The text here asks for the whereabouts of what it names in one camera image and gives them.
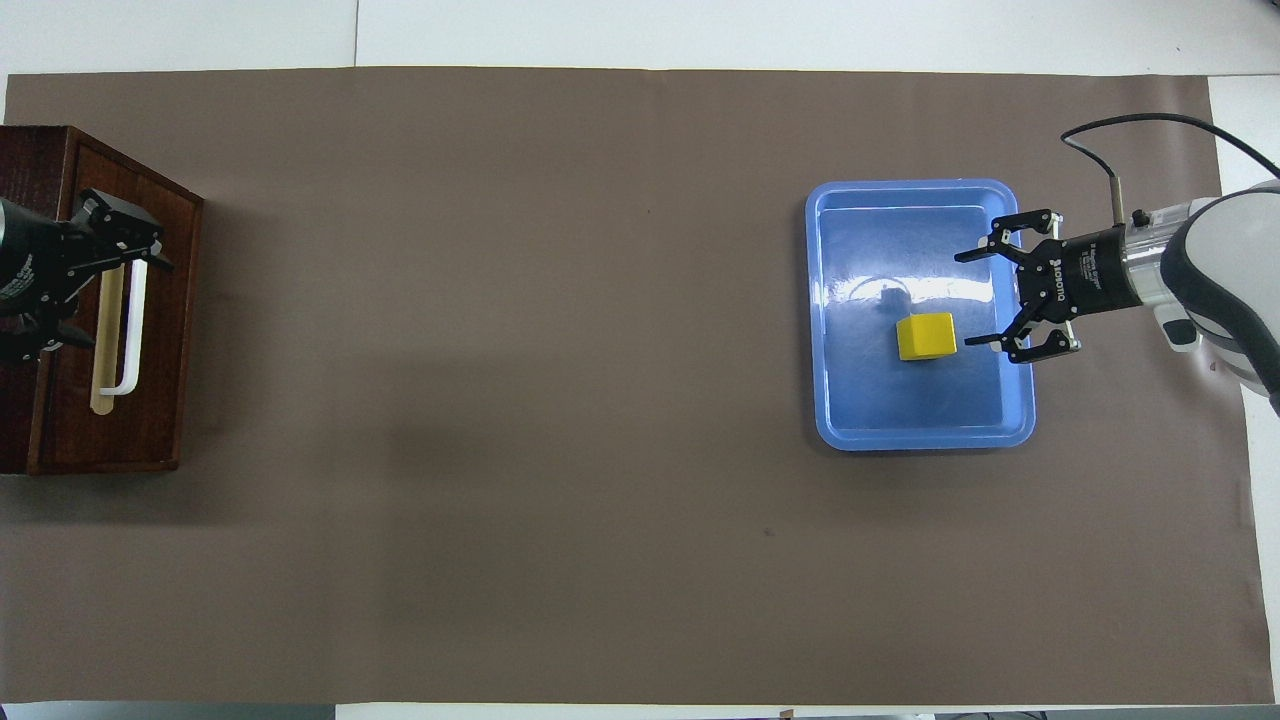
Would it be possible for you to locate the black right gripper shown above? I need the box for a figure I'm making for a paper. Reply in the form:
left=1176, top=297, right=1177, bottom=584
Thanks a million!
left=955, top=209, right=1146, bottom=365

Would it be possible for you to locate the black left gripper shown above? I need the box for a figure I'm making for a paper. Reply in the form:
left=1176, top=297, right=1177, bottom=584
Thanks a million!
left=0, top=188, right=174, bottom=367

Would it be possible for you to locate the wooden drawer with white handle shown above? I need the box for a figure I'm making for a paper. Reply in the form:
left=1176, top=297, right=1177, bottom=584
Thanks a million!
left=28, top=130, right=205, bottom=476

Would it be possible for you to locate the yellow cube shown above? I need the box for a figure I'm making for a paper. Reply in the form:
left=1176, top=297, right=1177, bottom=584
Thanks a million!
left=896, top=312, right=958, bottom=362

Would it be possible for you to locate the dark wooden drawer cabinet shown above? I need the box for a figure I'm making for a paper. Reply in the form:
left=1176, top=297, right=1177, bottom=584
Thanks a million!
left=0, top=125, right=83, bottom=476

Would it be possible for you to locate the blue plastic tray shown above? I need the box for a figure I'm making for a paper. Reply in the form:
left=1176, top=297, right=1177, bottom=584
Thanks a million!
left=805, top=179, right=1037, bottom=452

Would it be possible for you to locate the brown table mat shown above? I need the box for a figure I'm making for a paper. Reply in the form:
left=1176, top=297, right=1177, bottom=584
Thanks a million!
left=0, top=66, right=1276, bottom=706

